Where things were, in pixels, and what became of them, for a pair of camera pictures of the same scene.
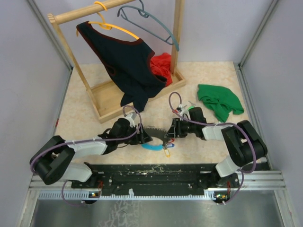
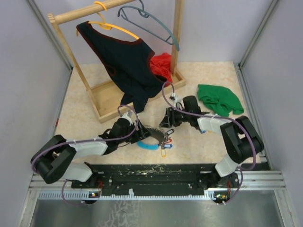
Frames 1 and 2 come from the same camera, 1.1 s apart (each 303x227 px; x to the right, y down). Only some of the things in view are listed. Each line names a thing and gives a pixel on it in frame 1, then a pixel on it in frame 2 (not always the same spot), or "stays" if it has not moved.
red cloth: [161, 65] stays
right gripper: [175, 131] to [169, 119]
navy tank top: [127, 65] stays
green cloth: [222, 100] stays
